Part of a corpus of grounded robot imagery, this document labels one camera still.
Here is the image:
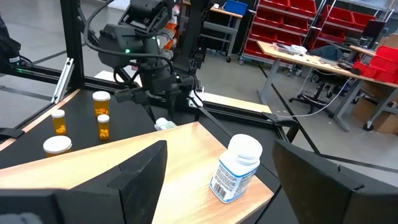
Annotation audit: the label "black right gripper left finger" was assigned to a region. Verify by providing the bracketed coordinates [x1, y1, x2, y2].
[0, 139, 169, 224]

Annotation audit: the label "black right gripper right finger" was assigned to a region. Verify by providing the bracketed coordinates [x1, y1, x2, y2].
[272, 139, 398, 224]

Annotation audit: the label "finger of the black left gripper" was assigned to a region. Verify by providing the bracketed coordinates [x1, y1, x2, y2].
[141, 98, 157, 124]
[167, 94, 180, 123]

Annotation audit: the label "medium amber pill bottle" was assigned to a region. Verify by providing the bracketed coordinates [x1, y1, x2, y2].
[92, 90, 112, 118]

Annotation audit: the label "small amber pill bottle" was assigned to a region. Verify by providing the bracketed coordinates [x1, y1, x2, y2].
[51, 109, 68, 136]
[96, 114, 111, 141]

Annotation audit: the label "large amber pill bottle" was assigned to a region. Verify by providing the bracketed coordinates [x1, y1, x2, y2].
[42, 135, 73, 158]

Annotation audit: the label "rack with orange bins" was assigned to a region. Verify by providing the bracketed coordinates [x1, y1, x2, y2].
[155, 2, 184, 62]

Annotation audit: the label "wooden cutting board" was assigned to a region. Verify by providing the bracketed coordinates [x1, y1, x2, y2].
[0, 121, 282, 224]

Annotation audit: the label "grey metal cart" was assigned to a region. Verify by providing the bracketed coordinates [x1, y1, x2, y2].
[198, 6, 245, 63]

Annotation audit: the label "cardboard box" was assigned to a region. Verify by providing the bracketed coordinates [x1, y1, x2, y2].
[351, 80, 398, 134]

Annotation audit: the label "blue plastic bin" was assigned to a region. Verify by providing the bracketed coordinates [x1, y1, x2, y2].
[223, 0, 249, 16]

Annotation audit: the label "rack with red bins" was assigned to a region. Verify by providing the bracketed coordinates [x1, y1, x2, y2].
[239, 0, 321, 65]
[306, 0, 394, 50]

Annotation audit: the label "clear plastic containers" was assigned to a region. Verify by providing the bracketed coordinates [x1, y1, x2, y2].
[272, 42, 308, 55]

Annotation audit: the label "red plastic storage bin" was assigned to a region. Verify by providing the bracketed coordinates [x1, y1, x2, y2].
[373, 70, 398, 85]
[353, 60, 382, 78]
[374, 45, 398, 65]

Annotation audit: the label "wooden workbench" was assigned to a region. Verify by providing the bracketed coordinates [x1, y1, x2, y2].
[256, 40, 398, 133]

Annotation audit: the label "black edge clamp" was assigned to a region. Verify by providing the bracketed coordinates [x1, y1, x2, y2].
[0, 126, 25, 141]

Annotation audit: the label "black office chair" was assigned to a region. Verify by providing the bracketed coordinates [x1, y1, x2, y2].
[288, 45, 346, 118]

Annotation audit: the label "black monitor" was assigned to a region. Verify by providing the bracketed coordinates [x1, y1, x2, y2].
[360, 19, 386, 47]

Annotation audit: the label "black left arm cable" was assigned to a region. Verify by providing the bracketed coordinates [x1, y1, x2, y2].
[83, 0, 175, 74]

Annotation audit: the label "white power cable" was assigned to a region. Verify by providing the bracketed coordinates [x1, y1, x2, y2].
[275, 77, 354, 119]

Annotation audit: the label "silver angle bracket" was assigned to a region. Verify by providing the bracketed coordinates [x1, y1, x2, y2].
[50, 57, 75, 105]

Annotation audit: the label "black corner bracket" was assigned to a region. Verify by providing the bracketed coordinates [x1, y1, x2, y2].
[261, 111, 301, 144]

